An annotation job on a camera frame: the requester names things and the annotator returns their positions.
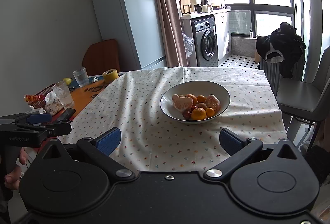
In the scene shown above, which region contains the yellow lemon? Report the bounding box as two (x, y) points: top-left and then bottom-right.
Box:
(63, 78), (72, 85)

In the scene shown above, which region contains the white bowl with dark rim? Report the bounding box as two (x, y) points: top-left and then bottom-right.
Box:
(159, 80), (230, 124)

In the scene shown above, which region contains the yellowish small round fruit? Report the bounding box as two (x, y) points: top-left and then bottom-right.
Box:
(197, 102), (207, 110)

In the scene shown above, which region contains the white refrigerator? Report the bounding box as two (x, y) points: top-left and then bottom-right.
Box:
(92, 0), (167, 72)

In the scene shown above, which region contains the grey washing machine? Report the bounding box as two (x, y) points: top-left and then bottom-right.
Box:
(191, 16), (219, 67)

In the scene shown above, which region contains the black clothes pile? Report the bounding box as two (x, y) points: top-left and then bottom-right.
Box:
(256, 22), (306, 79)

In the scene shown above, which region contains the clear drinking glass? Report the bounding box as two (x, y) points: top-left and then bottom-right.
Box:
(73, 67), (90, 88)

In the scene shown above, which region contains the wooden cutting board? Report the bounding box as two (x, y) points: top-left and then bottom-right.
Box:
(180, 0), (191, 14)

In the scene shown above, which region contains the floral white tablecloth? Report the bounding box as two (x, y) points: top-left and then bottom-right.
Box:
(60, 67), (286, 171)

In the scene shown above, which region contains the dark red small fruit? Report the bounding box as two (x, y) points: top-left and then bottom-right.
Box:
(182, 110), (191, 120)

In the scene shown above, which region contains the black phone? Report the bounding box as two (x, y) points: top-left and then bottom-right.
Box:
(55, 108), (75, 122)

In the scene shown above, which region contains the person's left hand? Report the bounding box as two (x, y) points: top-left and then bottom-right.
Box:
(5, 148), (28, 190)

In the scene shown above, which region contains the brown wooden chair back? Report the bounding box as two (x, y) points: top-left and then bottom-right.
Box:
(82, 39), (120, 76)

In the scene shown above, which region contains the grey dining chair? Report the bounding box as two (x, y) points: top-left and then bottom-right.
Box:
(276, 47), (330, 150)

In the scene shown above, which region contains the clear glass near edge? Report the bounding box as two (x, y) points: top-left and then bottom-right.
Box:
(53, 80), (74, 110)

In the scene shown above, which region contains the yellow tape roll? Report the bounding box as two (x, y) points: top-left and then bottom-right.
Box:
(102, 69), (119, 84)

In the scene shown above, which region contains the brown curtain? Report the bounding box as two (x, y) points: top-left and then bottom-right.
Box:
(157, 0), (188, 67)

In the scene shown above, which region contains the small orange kumquat front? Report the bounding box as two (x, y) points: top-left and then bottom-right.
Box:
(206, 107), (215, 118)

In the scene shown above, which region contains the red snack basket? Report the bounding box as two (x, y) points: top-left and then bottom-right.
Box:
(24, 84), (58, 109)

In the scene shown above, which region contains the small orange kumquat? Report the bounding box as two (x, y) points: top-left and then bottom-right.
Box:
(197, 95), (206, 103)
(206, 107), (215, 118)

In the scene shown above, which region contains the white kitchen cabinet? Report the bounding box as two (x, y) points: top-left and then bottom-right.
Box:
(214, 12), (231, 62)

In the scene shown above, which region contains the whole orange mandarin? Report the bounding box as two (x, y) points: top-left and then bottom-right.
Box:
(191, 107), (207, 121)

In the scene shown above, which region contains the clear plastic bag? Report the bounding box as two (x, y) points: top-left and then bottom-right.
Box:
(182, 32), (193, 58)

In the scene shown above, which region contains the orange cat table mat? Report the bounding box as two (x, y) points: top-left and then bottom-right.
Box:
(71, 79), (107, 120)

